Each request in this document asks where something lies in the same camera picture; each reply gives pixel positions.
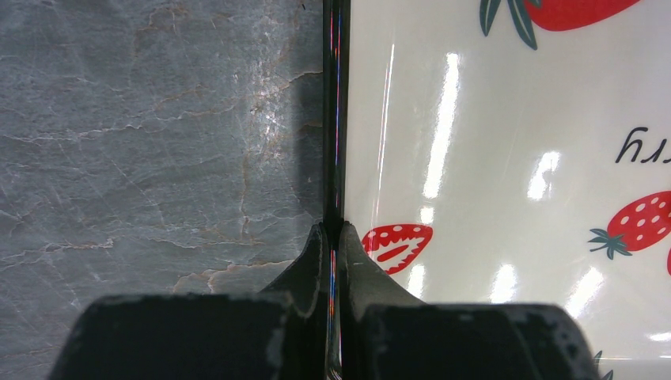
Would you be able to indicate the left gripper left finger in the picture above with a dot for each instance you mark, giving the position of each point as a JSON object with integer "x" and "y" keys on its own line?
{"x": 279, "y": 332}

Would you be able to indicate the white strawberry tray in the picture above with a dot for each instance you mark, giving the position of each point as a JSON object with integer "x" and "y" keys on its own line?
{"x": 519, "y": 151}

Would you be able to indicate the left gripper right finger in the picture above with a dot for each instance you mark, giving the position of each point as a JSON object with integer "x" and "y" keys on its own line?
{"x": 387, "y": 333}

